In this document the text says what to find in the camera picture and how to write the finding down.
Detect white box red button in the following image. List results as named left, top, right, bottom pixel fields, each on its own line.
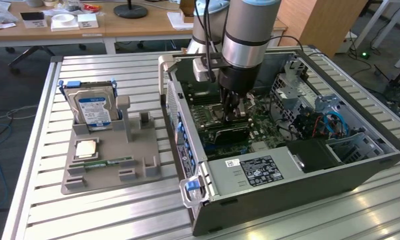
left=338, top=31, right=358, bottom=55

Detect black round lamp base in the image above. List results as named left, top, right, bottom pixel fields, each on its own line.
left=111, top=0, right=150, bottom=20

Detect white table frame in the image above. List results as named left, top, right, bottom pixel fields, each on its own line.
left=349, top=0, right=400, bottom=68

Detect white box black top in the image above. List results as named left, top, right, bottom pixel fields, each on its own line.
left=18, top=11, right=49, bottom=29

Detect black RAM slot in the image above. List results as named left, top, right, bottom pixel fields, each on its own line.
left=186, top=89, right=222, bottom=97
left=189, top=94, right=222, bottom=103
left=189, top=97, right=222, bottom=105
left=187, top=91, right=222, bottom=100

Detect flat white box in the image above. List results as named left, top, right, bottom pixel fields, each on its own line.
left=49, top=19, right=81, bottom=33

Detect black cable behind case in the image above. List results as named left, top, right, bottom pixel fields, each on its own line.
left=265, top=34, right=333, bottom=60

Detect white tape roll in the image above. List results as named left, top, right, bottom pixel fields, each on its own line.
left=50, top=13, right=74, bottom=25

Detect black power wire bundle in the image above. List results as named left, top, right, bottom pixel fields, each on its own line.
left=289, top=114, right=318, bottom=140

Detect grey power supply unit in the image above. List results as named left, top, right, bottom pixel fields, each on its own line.
left=201, top=146, right=305, bottom=196

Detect silver CPU chip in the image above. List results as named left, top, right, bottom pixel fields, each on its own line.
left=74, top=139, right=98, bottom=159

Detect CPU socket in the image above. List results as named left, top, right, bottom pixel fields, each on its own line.
left=207, top=102, right=226, bottom=122

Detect clear bag dark contents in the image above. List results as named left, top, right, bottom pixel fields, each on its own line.
left=57, top=0, right=85, bottom=13

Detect silver angled disk bay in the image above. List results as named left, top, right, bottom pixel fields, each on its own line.
left=323, top=131, right=385, bottom=165

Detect metal socket cover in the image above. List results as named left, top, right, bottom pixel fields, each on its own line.
left=235, top=92, right=255, bottom=118

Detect small white box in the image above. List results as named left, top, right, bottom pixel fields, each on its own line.
left=75, top=13, right=99, bottom=30

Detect white paper stack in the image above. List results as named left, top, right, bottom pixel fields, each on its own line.
left=166, top=11, right=194, bottom=31

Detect black graphics card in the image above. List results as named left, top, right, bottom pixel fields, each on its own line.
left=203, top=121, right=253, bottom=146

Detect crumpled plastic bag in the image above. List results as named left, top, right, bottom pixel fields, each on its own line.
left=0, top=0, right=19, bottom=24

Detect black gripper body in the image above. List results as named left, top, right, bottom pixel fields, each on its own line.
left=217, top=65, right=259, bottom=96

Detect blue case release latch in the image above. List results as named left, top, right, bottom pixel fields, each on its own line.
left=183, top=181, right=199, bottom=193

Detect wooden desk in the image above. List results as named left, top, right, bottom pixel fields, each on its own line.
left=0, top=0, right=106, bottom=48
left=103, top=0, right=289, bottom=43

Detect dark grey PC case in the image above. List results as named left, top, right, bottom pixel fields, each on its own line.
left=157, top=48, right=400, bottom=237

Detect blue wire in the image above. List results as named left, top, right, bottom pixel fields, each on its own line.
left=321, top=111, right=351, bottom=139

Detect silver perforated disk bay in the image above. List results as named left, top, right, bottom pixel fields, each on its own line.
left=269, top=72, right=322, bottom=127

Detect black chair base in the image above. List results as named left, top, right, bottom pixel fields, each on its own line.
left=3, top=43, right=89, bottom=75

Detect wooden cabinet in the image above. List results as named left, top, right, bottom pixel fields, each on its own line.
left=275, top=0, right=369, bottom=58

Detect grey parts rack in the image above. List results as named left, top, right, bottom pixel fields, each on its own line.
left=59, top=95, right=163, bottom=196

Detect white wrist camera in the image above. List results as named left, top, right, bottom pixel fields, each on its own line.
left=191, top=57, right=221, bottom=82

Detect white floor cable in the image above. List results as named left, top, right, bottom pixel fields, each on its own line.
left=0, top=103, right=39, bottom=120

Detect hard disk drive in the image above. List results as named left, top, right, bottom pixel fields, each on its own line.
left=57, top=79, right=121, bottom=131

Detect blue floor cable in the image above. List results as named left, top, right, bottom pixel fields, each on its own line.
left=0, top=117, right=14, bottom=216

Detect green motherboard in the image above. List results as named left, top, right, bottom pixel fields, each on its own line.
left=185, top=83, right=289, bottom=162

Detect green RAM stick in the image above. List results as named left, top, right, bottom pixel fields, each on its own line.
left=69, top=156, right=134, bottom=169

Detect silver chipset heatsink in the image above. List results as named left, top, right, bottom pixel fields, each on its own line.
left=250, top=141, right=271, bottom=151

